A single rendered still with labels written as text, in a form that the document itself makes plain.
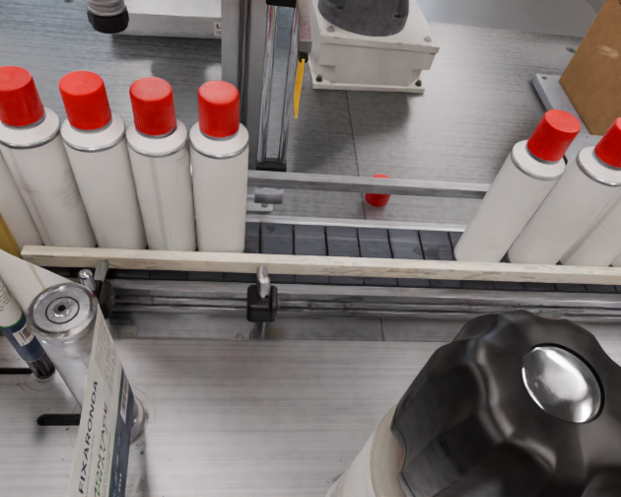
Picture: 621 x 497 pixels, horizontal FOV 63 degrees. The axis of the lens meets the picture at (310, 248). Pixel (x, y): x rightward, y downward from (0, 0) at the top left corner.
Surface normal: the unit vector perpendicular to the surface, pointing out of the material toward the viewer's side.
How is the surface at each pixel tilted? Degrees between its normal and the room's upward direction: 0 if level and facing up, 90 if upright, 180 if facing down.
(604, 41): 90
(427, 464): 90
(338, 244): 0
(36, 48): 0
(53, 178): 90
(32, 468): 0
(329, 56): 90
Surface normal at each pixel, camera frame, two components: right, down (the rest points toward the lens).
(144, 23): 0.09, 0.94
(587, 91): -0.99, -0.04
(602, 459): 0.20, -0.32
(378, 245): 0.13, -0.61
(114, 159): 0.69, 0.62
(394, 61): 0.11, 0.80
